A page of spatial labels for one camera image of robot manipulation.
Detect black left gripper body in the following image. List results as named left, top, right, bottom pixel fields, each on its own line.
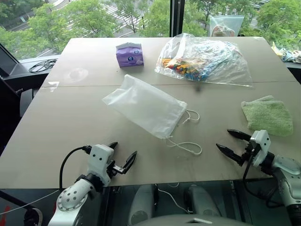
left=106, top=155, right=125, bottom=179

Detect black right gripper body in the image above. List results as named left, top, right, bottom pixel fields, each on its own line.
left=243, top=140, right=256, bottom=166

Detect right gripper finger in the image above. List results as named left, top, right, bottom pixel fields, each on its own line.
left=215, top=143, right=246, bottom=166
left=227, top=129, right=252, bottom=142

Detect green towel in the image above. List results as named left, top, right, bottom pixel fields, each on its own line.
left=240, top=95, right=294, bottom=137

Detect clear bag of colourful items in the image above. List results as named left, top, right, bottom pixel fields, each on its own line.
left=154, top=32, right=254, bottom=88

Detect clear zip bag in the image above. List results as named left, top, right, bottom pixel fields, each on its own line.
left=209, top=15, right=246, bottom=38

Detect grey rounded robot leg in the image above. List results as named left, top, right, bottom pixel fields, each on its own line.
left=128, top=184, right=155, bottom=225
left=185, top=185, right=221, bottom=218

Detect grey robot torso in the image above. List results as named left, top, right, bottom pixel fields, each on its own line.
left=144, top=214, right=249, bottom=226

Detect purple tissue pack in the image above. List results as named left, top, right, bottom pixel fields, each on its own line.
left=115, top=42, right=145, bottom=69

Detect pile of pastel cloths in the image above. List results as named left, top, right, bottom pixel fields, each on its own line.
left=271, top=41, right=301, bottom=64

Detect dark window mullion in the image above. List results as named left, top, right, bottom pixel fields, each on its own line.
left=169, top=0, right=187, bottom=38

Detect black slanted panel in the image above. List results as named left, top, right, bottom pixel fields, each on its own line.
left=0, top=43, right=22, bottom=76

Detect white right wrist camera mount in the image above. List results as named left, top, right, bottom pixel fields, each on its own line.
left=249, top=129, right=272, bottom=166

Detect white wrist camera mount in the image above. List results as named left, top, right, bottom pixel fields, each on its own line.
left=87, top=144, right=116, bottom=187
left=249, top=129, right=272, bottom=166

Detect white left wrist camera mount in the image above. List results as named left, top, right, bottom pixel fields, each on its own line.
left=87, top=144, right=116, bottom=187

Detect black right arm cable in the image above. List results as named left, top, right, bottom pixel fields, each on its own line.
left=243, top=153, right=286, bottom=209

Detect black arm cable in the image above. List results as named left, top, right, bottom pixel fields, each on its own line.
left=243, top=153, right=286, bottom=209
left=59, top=145, right=93, bottom=189

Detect white drawstring bag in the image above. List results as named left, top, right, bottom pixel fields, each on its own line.
left=101, top=74, right=203, bottom=156

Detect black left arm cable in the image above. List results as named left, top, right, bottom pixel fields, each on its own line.
left=59, top=145, right=93, bottom=189

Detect white string under table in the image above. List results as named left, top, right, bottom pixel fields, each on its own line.
left=154, top=182, right=191, bottom=214

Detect thin white cord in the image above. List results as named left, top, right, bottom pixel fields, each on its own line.
left=0, top=189, right=60, bottom=213

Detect black coiled cables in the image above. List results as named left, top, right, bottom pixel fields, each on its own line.
left=29, top=58, right=58, bottom=73

